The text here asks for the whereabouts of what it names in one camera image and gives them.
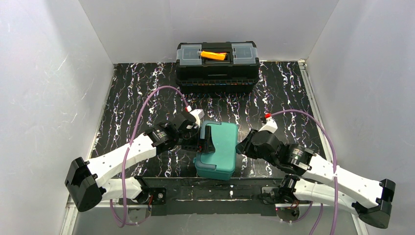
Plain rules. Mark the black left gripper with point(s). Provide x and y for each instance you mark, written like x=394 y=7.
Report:
x=197 y=142

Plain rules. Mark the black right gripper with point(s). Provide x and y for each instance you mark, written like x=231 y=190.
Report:
x=245 y=146

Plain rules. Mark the green medicine box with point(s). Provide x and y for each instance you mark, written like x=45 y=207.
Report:
x=221 y=164

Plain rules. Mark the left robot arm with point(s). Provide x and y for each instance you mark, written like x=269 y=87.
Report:
x=92 y=181

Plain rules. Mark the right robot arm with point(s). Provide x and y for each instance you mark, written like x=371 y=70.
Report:
x=310 y=177

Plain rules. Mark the black toolbox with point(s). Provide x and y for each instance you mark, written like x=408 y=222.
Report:
x=240 y=68

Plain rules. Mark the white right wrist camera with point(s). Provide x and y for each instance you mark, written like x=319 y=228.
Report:
x=268 y=124

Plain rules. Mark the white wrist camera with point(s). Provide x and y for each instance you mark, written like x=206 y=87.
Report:
x=198 y=114
x=268 y=124

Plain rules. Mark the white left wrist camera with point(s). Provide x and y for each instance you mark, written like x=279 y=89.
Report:
x=198 y=114

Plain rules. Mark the orange toolbox handle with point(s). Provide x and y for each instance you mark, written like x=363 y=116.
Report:
x=219 y=56

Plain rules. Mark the aluminium rail frame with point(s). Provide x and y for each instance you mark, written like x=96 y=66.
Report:
x=281 y=86

